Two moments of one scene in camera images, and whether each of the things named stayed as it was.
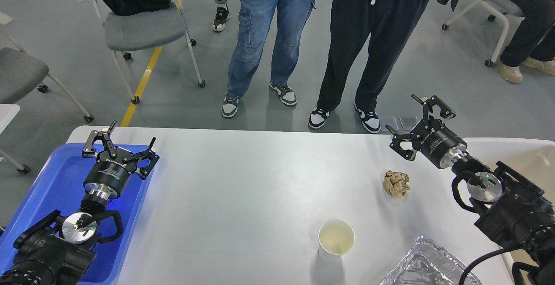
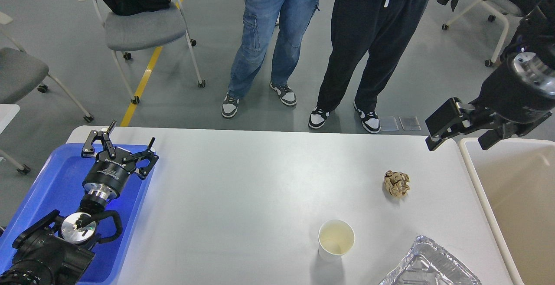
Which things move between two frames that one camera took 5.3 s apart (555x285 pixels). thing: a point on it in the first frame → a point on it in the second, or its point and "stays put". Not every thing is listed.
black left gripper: [108, 177] stays put
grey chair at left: [21, 72] stays put
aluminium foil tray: [427, 263] stays put
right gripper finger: [409, 154] → [451, 118]
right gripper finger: [427, 106] → [510, 130]
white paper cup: [336, 238] stays put
